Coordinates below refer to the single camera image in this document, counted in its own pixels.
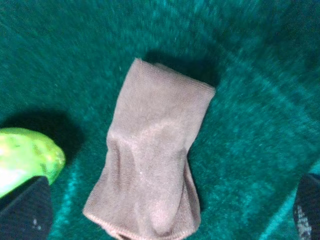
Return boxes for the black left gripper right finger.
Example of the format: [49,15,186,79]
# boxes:
[293,173,320,240]

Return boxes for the green yellow mango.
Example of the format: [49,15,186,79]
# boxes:
[0,127,66,197]

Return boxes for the green velvet table cover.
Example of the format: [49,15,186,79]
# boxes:
[0,0,320,240]

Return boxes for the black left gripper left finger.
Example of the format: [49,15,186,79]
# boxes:
[0,176,53,240]

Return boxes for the brown cloth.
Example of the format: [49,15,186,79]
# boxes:
[83,58,215,240]

